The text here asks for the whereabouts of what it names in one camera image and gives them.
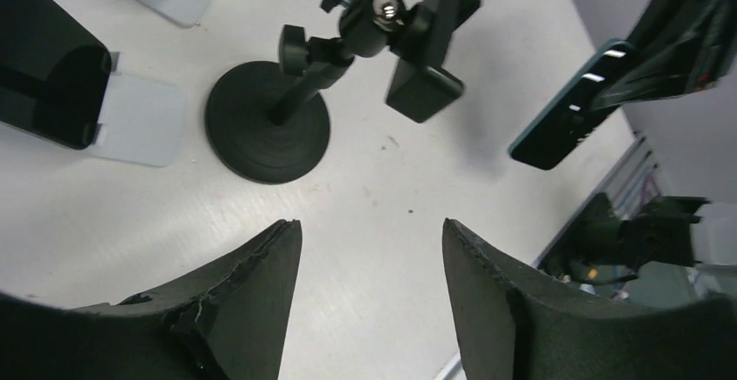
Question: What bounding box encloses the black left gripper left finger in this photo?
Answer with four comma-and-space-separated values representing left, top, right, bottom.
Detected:
1, 220, 302, 379

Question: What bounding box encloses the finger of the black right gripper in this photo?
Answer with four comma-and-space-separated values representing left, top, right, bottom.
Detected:
588, 0, 736, 111

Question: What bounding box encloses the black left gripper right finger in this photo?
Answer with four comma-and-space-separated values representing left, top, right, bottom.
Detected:
442, 219, 736, 379

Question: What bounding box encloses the black phone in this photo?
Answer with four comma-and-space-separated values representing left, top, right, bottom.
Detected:
1, 0, 111, 150
508, 38, 637, 170

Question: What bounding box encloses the black tall clamp stand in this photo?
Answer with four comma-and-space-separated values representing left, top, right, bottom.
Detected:
203, 0, 482, 185

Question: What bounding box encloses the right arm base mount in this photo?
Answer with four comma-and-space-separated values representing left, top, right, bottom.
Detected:
537, 192, 710, 286

